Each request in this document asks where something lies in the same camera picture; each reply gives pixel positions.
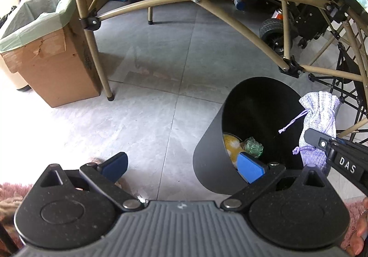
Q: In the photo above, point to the yellow and white plush toy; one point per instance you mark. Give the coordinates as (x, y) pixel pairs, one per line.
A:
(231, 144)

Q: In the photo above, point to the person's right hand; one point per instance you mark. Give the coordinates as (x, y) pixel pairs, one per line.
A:
(362, 228)

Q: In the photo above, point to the orange gas canister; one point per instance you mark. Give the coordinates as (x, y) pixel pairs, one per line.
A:
(277, 13)

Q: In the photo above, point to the tan folding table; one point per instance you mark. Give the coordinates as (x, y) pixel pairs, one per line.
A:
(99, 58)

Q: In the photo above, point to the black round bin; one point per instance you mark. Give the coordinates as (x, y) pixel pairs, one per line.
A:
(212, 159)

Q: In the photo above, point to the cardboard box with green liner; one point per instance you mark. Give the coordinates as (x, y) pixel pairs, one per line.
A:
(57, 72)

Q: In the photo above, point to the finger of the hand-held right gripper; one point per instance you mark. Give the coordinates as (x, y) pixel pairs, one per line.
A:
(316, 139)

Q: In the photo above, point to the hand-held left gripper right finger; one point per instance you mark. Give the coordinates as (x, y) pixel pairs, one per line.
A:
(250, 167)

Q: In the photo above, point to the blue can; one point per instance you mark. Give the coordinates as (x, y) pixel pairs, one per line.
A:
(239, 4)

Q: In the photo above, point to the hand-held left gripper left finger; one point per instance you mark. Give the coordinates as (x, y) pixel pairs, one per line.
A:
(115, 165)

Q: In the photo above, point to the pink fluffy rug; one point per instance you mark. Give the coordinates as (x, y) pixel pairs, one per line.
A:
(11, 196)

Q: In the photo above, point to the green crumpled wrapper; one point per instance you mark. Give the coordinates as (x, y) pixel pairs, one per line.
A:
(253, 146)

